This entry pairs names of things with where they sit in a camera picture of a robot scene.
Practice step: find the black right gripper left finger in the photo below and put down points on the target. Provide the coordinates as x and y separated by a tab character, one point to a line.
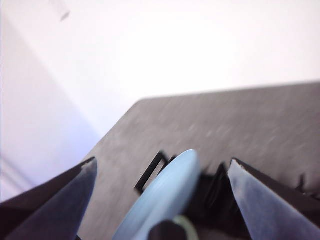
50	210

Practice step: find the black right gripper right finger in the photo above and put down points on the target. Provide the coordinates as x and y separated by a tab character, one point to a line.
275	210

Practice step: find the green round plate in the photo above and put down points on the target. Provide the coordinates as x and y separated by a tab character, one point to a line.
191	228

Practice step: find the blue round plate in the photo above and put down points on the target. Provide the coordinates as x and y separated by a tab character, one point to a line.
165	195

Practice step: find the black plastic plate rack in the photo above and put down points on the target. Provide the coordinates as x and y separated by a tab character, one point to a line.
212	195

